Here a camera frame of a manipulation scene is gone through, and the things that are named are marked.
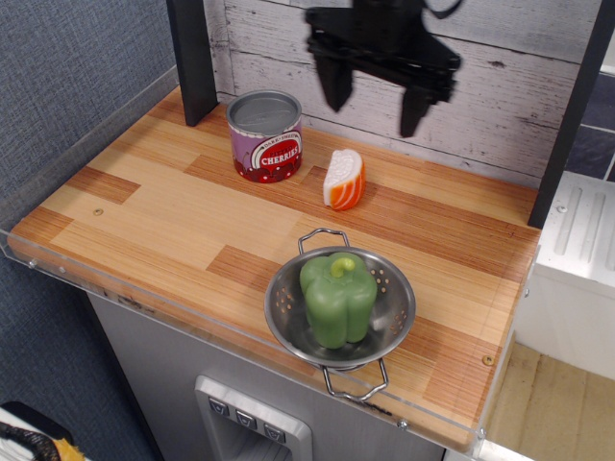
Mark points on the white toy sink unit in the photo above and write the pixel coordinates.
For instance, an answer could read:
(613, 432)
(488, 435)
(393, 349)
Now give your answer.
(567, 309)

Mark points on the silver dispenser button panel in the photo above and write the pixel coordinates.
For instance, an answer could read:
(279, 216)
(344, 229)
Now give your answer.
(240, 427)

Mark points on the green toy bell pepper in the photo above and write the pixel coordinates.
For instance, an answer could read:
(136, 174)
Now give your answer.
(340, 293)

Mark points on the toy salmon sushi piece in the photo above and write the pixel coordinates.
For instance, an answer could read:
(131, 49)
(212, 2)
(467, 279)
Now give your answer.
(345, 181)

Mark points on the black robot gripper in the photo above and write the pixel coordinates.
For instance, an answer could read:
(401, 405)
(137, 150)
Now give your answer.
(388, 40)

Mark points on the dark grey left post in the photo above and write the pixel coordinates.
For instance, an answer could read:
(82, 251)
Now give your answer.
(190, 35)

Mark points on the yellow object at corner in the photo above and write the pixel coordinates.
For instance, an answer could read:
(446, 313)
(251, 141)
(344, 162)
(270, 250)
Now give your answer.
(68, 452)

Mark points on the stainless steel colander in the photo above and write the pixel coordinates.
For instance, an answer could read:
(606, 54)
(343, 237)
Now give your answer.
(392, 316)

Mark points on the dark grey post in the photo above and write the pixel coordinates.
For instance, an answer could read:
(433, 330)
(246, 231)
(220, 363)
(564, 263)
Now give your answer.
(190, 35)
(582, 90)

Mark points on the dark grey right post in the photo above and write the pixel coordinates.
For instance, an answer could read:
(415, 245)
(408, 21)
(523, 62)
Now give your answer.
(582, 90)

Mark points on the grey toy fridge cabinet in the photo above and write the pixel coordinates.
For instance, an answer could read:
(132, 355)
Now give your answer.
(162, 363)

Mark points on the purple cherries tin can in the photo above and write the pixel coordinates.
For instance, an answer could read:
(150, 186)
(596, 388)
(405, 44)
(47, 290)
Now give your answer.
(266, 135)

